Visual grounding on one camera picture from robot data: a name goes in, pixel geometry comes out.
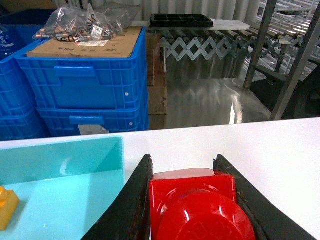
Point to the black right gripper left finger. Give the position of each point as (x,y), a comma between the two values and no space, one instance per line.
(129,216)

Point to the top middle blue crate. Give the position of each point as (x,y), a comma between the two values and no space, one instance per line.
(16,95)

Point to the plastic bag of batteries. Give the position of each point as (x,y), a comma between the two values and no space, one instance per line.
(72,24)

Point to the top right blue crate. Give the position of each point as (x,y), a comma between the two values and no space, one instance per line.
(87,83)

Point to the brown cardboard sheet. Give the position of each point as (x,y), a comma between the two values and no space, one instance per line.
(120,47)

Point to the brown cardboard box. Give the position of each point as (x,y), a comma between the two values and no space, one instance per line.
(156,76)

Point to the bottom right blue crate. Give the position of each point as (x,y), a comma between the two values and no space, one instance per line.
(67,122)

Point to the teal plastic tray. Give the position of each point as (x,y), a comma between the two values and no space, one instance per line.
(63,187)

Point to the clear water bottle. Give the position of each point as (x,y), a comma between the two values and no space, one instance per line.
(7,45)

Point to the bottom middle blue crate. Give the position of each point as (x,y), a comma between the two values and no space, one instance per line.
(23,127)

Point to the black compartment tray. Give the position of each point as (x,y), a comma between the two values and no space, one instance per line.
(174,20)

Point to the dark blue rear crate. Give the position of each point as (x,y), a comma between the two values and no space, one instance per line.
(27,17)

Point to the expandable roller conveyor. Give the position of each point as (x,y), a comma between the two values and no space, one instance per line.
(203,42)

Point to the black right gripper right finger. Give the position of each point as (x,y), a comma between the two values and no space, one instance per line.
(269,223)

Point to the red toy block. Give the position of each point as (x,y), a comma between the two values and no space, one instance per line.
(197,204)

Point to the yellow toy block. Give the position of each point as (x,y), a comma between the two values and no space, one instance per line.
(9,202)

